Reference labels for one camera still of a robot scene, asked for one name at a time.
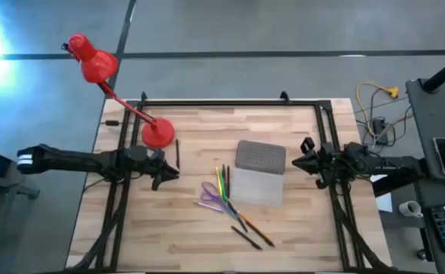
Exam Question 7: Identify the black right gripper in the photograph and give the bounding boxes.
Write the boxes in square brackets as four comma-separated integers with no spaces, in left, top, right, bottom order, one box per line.
[291,136,346,190]

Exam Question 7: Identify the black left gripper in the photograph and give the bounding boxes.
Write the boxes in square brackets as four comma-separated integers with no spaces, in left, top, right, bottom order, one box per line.
[130,145,180,192]

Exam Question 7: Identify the grey textured box lid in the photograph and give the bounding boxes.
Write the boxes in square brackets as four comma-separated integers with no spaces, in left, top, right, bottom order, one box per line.
[234,139,287,176]

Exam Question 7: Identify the clear plastic supply box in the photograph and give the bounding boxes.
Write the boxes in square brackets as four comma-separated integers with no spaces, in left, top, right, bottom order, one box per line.
[230,167,286,208]

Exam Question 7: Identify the green pen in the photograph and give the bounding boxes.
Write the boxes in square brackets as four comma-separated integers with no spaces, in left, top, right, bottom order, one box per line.
[218,170,228,202]

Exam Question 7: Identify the purple scissors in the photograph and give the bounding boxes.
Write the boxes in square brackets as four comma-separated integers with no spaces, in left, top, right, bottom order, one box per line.
[199,180,238,220]

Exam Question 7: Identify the white paper sheet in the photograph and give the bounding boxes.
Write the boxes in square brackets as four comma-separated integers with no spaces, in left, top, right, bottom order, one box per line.
[370,174,393,213]

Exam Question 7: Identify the black power adapter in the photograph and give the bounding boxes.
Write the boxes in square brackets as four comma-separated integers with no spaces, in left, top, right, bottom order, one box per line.
[371,116,389,145]

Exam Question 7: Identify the black metal bar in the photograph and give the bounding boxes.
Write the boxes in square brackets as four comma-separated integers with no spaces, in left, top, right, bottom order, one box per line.
[372,167,428,198]

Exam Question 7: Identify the white mug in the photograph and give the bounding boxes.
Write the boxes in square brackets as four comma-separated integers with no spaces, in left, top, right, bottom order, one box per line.
[398,199,424,219]

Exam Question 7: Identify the red desk lamp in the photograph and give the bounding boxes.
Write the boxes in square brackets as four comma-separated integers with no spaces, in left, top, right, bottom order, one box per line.
[60,33,176,149]

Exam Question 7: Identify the grey desk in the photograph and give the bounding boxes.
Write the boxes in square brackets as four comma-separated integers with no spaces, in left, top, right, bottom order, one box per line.
[405,78,445,274]

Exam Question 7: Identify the grey side stand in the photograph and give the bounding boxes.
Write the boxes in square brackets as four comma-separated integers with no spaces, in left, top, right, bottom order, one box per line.
[0,167,40,274]

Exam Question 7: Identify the black pole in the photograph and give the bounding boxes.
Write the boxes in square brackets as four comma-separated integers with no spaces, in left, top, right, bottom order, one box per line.
[421,51,445,94]

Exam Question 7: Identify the black metal table frame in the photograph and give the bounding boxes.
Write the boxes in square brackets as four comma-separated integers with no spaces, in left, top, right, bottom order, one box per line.
[94,91,389,273]

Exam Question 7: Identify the yellow cable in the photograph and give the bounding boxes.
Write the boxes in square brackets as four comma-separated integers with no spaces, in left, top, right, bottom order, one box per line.
[354,81,400,134]

